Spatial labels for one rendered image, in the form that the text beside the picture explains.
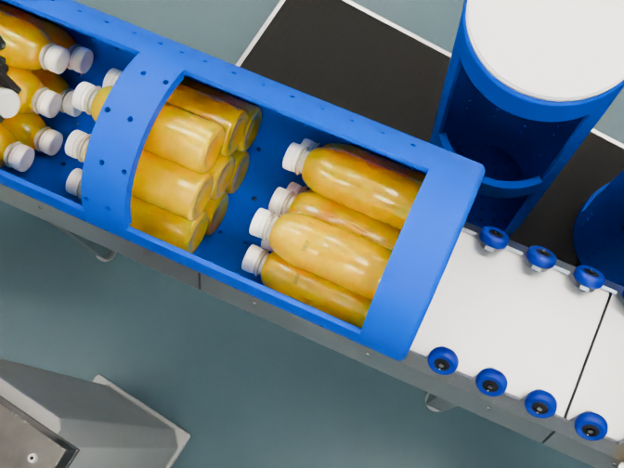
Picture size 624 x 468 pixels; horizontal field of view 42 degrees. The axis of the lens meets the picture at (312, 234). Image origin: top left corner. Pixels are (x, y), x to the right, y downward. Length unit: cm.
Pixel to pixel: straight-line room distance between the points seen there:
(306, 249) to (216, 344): 119
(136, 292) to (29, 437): 114
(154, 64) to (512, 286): 62
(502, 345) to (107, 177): 63
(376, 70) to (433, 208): 129
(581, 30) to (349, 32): 107
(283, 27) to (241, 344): 87
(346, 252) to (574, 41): 50
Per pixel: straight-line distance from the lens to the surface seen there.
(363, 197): 108
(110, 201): 108
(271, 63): 227
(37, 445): 119
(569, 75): 129
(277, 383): 218
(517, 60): 129
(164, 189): 110
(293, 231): 106
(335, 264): 105
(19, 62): 127
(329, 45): 228
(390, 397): 217
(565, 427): 128
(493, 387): 122
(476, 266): 128
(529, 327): 128
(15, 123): 133
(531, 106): 129
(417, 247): 97
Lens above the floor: 217
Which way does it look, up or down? 75 degrees down
